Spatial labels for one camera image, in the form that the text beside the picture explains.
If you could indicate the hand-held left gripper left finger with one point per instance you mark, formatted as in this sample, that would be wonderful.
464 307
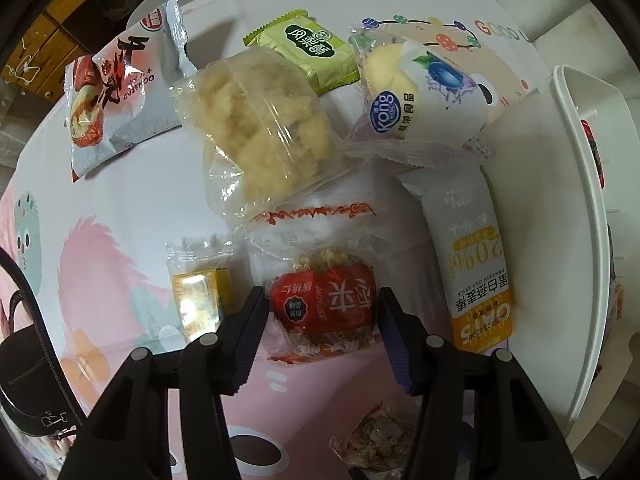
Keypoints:
245 340

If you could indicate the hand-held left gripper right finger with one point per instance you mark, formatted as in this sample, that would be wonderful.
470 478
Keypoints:
400 347

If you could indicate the small yellow snack packet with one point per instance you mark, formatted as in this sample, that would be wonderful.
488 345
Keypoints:
200 290

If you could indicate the red walnut crisp packet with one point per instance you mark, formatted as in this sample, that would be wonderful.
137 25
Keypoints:
320 300

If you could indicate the clear brown snack packet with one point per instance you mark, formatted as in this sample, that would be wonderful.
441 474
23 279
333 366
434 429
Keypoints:
375 435

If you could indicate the white yellow oat bar packet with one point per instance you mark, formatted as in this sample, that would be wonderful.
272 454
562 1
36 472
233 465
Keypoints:
475 270

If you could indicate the clear-wrapped rice crisp cake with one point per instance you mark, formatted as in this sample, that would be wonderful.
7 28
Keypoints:
255 125

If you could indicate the orange yellow snack packet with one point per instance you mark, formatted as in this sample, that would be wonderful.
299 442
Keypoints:
616 300

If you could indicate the white plastic basket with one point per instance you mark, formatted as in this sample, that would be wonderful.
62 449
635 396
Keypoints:
575 210

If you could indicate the blueberry bread packet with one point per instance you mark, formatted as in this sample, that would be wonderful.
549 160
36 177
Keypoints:
420 100

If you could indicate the red white cake packet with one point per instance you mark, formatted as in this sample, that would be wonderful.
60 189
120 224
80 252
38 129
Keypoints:
120 95

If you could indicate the red-edged dark date packet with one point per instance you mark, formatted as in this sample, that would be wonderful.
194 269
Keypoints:
595 152

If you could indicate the green pastry packet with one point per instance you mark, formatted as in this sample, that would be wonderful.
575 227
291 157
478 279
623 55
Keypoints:
305 47

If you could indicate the black handbag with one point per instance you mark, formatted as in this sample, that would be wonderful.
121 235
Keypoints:
30 375

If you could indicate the wooden desk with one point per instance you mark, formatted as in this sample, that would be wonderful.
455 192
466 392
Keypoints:
35 55

